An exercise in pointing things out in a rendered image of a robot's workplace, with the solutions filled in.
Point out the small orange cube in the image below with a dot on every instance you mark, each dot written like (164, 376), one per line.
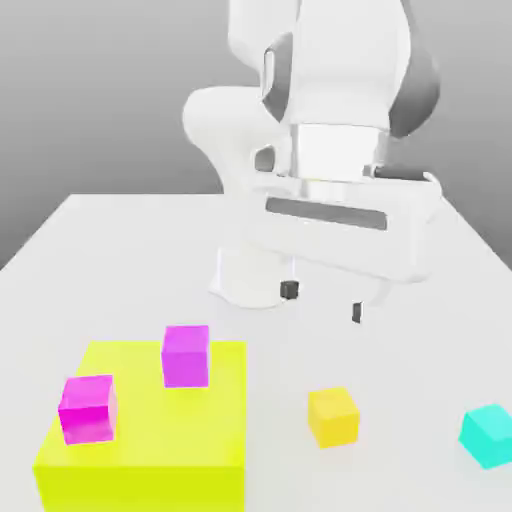
(332, 418)

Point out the large yellow box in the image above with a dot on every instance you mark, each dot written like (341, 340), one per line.
(160, 440)

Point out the small purple cube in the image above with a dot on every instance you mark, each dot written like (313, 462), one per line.
(186, 358)

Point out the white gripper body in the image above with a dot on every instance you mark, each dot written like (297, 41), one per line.
(340, 248)

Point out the small cyan cube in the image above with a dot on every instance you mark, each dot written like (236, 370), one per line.
(488, 436)

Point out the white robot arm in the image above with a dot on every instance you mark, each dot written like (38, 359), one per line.
(344, 72)

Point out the small magenta cube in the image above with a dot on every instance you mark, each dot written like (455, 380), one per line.
(86, 412)

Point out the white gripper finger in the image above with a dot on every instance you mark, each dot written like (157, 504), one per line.
(289, 288)
(358, 311)

